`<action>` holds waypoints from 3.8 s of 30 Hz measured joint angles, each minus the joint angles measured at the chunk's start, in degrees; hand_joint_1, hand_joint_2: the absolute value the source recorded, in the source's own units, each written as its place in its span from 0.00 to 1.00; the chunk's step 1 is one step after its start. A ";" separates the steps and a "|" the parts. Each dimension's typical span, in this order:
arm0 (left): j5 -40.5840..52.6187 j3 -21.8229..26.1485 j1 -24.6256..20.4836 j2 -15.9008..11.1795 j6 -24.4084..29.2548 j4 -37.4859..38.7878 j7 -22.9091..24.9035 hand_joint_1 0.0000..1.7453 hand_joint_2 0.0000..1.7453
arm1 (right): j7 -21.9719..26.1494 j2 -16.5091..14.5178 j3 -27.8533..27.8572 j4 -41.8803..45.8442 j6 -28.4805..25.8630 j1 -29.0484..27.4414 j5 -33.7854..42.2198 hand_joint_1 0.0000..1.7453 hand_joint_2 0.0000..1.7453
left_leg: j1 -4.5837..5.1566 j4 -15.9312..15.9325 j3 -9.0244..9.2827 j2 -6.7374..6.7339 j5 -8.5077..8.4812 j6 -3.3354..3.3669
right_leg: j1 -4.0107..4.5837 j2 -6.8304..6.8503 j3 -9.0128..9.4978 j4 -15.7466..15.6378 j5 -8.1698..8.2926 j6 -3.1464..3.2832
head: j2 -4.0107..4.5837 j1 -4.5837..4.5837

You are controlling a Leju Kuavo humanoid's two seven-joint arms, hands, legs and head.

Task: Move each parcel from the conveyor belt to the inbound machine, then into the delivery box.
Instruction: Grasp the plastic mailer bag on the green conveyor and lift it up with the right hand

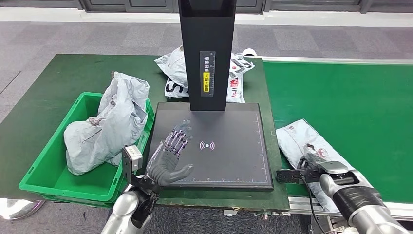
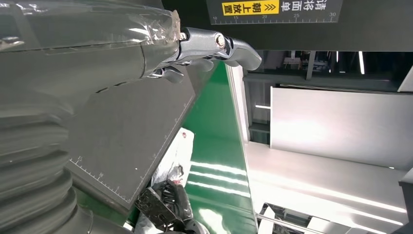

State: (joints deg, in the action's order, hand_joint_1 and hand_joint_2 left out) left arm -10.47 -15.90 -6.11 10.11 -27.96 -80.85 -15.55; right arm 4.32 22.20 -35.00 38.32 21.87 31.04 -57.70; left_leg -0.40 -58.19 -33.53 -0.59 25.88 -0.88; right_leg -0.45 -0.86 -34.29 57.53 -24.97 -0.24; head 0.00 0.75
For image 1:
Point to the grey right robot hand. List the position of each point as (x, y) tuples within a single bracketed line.
[(313, 161)]

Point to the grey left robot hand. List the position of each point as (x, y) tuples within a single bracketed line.
[(164, 169)]

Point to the plain white parcel bag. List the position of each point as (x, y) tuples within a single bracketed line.
[(129, 90)]

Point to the shiny silver robot base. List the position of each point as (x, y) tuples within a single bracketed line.
[(16, 208)]

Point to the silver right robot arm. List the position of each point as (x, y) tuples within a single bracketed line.
[(361, 200)]

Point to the black inbound scanner machine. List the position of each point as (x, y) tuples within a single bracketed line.
[(226, 151)]

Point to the green conveyor belt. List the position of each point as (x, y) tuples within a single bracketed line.
[(338, 97)]

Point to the white parcel bag, black-red print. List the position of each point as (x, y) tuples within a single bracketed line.
[(174, 68)]

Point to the ruler label sticker, yellow patch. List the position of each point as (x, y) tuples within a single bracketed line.
[(207, 71)]

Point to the green plastic crate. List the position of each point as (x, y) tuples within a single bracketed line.
[(48, 174)]

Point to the dark green work table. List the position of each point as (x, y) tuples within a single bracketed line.
[(48, 77)]

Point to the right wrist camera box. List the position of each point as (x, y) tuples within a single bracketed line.
[(290, 176)]

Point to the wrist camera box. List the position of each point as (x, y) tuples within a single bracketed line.
[(290, 176), (132, 161)]

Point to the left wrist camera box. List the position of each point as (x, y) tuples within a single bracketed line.
[(132, 161)]

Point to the aluminium conveyor frame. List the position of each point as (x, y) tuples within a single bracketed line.
[(303, 206)]

